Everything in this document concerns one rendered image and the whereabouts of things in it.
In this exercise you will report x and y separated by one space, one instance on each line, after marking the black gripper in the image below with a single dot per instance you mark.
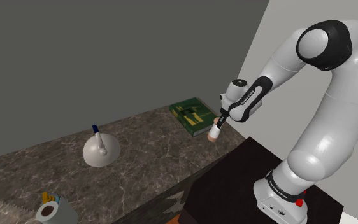
221 120

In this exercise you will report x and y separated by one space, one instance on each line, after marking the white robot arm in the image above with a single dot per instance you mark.
337 124

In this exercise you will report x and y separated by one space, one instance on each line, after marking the white and peach bottle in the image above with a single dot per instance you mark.
214 133

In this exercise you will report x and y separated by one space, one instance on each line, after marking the green hardcover book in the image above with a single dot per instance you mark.
194 119

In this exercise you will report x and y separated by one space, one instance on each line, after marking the dark robot stand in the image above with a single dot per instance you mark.
228 186

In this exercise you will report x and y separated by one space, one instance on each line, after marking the white pen with blue cap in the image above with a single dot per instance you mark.
98 138

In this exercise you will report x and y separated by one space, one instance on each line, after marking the white dome-shaped bowl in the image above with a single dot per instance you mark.
96 156

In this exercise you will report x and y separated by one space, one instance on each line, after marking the grey mug with white rim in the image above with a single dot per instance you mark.
59 214

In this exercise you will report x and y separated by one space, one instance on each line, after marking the yellow and blue small object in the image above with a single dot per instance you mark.
48 197

